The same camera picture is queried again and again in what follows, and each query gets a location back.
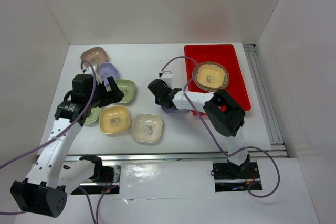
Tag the aluminium rail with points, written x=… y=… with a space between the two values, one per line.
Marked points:
x=278 y=148
x=177 y=157

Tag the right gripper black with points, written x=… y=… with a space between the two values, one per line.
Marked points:
x=157 y=100

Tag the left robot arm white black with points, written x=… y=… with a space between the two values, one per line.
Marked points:
x=46 y=187

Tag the aluminium rail right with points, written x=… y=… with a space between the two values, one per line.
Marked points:
x=278 y=148

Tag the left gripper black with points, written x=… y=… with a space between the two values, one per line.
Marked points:
x=113 y=96

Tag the beige square panda plate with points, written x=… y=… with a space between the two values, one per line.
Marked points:
x=147 y=128

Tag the pink square panda plate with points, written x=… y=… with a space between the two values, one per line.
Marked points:
x=95 y=55

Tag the purple square plate back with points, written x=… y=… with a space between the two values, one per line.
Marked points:
x=106 y=70

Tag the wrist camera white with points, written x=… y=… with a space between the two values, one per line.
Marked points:
x=167 y=77
x=88 y=73

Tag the purple square plate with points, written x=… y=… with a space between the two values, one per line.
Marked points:
x=106 y=70
x=173 y=111

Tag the yellow square plate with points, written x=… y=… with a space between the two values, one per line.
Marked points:
x=210 y=76
x=114 y=119

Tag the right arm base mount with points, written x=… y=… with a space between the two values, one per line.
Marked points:
x=226 y=180

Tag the aluminium rail front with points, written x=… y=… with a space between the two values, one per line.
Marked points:
x=177 y=157

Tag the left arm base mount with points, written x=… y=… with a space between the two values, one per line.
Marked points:
x=108 y=183

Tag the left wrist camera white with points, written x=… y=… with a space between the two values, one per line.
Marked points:
x=88 y=73

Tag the red plastic bin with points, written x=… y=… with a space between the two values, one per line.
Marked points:
x=225 y=55

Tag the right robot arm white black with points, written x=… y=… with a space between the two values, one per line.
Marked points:
x=224 y=113

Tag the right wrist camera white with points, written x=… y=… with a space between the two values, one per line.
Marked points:
x=167 y=77

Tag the green square plate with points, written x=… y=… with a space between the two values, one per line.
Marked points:
x=128 y=88
x=94 y=115

